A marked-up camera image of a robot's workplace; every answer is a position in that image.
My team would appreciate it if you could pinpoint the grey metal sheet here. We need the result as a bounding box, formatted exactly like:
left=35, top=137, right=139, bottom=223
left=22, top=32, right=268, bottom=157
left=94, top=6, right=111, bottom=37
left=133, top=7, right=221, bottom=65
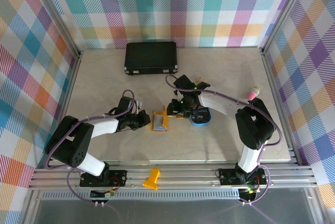
left=33, top=199, right=316, bottom=224

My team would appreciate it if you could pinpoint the perforated metal strip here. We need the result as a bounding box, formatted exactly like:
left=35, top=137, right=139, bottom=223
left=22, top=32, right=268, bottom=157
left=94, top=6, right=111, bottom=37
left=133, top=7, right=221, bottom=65
left=41, top=192, right=243, bottom=200

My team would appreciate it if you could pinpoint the aluminium table side rail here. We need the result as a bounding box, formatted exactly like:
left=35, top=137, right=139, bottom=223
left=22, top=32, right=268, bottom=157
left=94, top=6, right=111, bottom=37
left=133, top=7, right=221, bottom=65
left=54, top=50, right=84, bottom=136
left=260, top=48, right=300, bottom=166

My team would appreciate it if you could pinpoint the small circuit board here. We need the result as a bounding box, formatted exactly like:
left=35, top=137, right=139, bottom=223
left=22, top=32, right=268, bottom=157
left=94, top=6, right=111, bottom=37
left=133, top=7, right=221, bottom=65
left=90, top=188, right=116, bottom=200
left=239, top=186, right=260, bottom=201

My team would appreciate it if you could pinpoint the blue oval card tray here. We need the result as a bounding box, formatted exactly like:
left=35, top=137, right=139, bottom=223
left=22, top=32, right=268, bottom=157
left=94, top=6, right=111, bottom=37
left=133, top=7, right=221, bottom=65
left=188, top=106, right=211, bottom=128

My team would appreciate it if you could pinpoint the yellow leather card holder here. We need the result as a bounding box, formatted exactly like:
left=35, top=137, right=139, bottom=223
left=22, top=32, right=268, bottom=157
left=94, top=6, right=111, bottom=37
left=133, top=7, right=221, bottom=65
left=151, top=105, right=171, bottom=132

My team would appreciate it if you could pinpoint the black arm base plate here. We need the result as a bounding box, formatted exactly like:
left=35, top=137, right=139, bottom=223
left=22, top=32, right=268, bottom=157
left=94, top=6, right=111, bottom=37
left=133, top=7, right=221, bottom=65
left=79, top=169, right=128, bottom=188
left=218, top=167, right=268, bottom=187

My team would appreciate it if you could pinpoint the black hard case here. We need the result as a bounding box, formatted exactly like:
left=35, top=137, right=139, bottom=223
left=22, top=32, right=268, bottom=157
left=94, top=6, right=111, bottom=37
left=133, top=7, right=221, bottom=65
left=124, top=41, right=179, bottom=76

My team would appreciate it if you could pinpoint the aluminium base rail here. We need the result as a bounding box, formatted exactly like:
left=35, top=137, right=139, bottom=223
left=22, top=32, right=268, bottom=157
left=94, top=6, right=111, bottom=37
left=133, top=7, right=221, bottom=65
left=28, top=164, right=319, bottom=191

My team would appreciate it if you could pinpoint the pink toy microphone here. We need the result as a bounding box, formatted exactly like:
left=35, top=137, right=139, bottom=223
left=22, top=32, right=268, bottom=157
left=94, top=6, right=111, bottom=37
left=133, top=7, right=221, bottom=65
left=247, top=85, right=260, bottom=102

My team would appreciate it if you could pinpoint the aluminium frame post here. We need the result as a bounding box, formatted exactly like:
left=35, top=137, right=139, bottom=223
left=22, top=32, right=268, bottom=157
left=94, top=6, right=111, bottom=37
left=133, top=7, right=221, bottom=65
left=261, top=0, right=315, bottom=57
left=27, top=0, right=84, bottom=60

